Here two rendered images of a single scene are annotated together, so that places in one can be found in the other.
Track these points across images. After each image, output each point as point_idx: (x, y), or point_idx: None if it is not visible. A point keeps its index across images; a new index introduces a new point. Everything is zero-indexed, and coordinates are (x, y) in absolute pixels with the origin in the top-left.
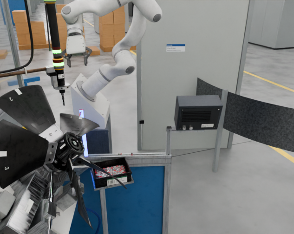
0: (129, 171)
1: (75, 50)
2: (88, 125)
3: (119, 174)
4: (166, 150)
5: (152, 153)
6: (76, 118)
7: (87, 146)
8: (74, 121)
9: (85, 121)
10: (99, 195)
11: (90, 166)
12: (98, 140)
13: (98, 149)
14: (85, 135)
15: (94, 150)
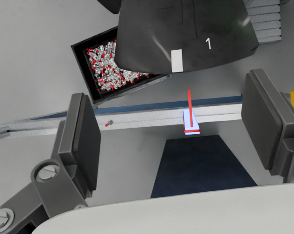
0: (80, 58)
1: (187, 228)
2: (140, 19)
3: (94, 35)
4: None
5: (37, 131)
6: (186, 44)
7: (183, 114)
8: (188, 12)
9: (155, 42)
10: (171, 107)
11: None
12: (176, 193)
13: (178, 184)
14: (185, 116)
15: (186, 182)
